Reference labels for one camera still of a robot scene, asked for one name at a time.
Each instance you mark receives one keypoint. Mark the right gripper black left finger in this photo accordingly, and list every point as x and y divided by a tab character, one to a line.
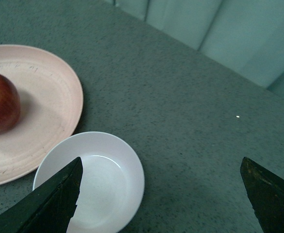
49	207

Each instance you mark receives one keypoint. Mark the pink round plate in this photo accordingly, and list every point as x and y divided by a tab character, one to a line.
51	104

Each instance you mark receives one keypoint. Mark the light pink bowl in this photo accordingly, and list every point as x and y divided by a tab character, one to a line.
112	184

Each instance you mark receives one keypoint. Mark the white pleated curtain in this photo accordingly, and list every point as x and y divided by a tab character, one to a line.
246	36

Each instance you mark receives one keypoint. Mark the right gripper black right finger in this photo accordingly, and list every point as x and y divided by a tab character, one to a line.
265	190

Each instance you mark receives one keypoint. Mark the red apple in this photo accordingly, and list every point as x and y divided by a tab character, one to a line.
10	106

